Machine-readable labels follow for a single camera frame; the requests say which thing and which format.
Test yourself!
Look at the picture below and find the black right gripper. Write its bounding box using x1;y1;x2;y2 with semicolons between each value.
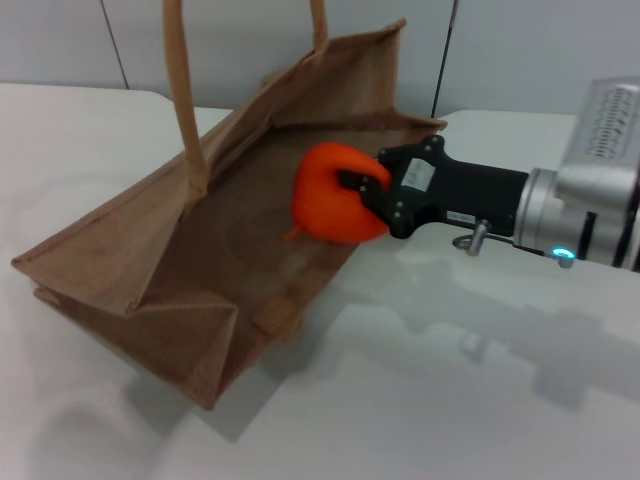
335;134;531;240

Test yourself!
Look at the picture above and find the orange toy fruit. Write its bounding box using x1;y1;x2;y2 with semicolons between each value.
283;141;394;247

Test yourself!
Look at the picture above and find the brown jute handbag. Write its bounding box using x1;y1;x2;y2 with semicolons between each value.
10;0;449;412

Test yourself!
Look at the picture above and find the right wrist camera housing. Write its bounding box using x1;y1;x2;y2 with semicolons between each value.
554;76;640;214

